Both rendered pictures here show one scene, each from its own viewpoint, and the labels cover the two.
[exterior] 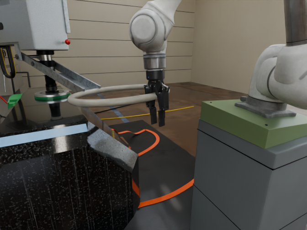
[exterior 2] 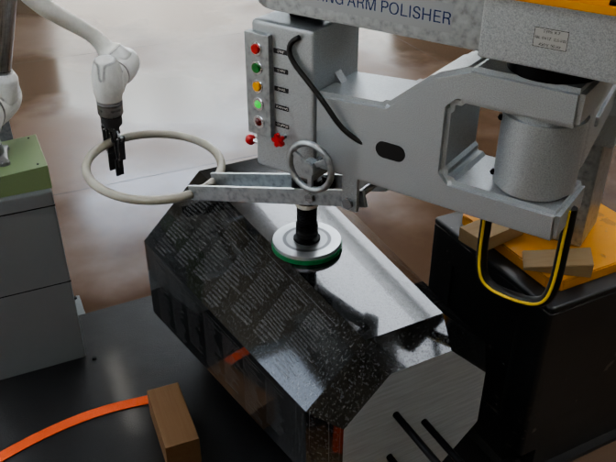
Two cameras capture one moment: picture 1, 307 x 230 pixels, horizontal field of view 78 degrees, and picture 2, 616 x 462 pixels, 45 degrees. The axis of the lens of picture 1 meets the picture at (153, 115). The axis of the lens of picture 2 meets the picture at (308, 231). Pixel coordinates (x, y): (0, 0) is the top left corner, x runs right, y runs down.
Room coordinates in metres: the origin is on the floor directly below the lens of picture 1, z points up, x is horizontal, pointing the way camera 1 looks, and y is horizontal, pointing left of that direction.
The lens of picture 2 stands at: (3.23, 0.74, 2.09)
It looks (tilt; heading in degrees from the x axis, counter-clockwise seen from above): 32 degrees down; 181
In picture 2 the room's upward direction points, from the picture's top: straight up
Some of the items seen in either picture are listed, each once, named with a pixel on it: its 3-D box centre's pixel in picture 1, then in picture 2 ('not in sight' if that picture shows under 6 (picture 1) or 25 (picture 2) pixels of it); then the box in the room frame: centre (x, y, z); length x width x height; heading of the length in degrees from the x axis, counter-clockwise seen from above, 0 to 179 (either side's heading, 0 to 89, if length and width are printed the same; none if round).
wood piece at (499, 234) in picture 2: not in sight; (491, 231); (1.16, 1.30, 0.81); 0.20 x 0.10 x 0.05; 126
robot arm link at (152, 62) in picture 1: (154, 62); (110, 107); (0.79, 0.00, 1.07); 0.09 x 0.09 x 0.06
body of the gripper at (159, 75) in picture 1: (155, 81); (112, 126); (0.78, -0.01, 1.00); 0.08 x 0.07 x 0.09; 42
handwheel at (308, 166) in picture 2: not in sight; (317, 161); (1.46, 0.73, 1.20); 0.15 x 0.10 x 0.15; 56
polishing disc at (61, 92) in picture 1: (52, 92); (306, 239); (1.29, 0.70, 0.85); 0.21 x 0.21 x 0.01
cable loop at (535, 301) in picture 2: (6, 59); (520, 251); (1.66, 1.25, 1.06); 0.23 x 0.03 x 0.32; 56
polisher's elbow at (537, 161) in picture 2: not in sight; (538, 147); (1.66, 1.25, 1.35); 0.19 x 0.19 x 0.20
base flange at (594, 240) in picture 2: not in sight; (558, 230); (1.08, 1.55, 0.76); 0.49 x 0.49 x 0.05; 28
